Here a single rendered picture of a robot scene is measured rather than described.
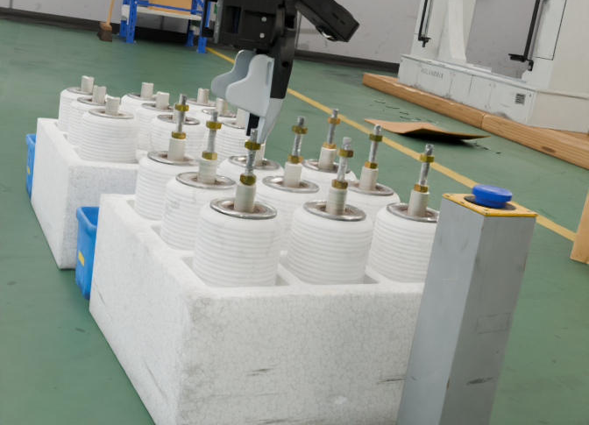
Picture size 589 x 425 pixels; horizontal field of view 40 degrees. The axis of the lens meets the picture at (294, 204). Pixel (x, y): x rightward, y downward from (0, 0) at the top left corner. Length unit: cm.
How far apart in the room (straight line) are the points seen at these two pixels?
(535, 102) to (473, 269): 334
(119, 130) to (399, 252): 58
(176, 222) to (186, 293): 16
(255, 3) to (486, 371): 45
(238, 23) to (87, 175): 59
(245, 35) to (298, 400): 41
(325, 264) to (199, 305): 17
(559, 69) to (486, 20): 395
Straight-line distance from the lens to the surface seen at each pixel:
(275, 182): 105
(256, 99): 84
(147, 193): 109
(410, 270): 99
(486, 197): 83
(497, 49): 819
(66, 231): 137
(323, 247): 92
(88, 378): 105
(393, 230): 99
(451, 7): 541
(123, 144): 138
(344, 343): 94
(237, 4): 82
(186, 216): 98
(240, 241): 86
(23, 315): 121
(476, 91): 460
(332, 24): 88
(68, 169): 134
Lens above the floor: 48
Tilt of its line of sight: 14 degrees down
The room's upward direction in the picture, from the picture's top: 9 degrees clockwise
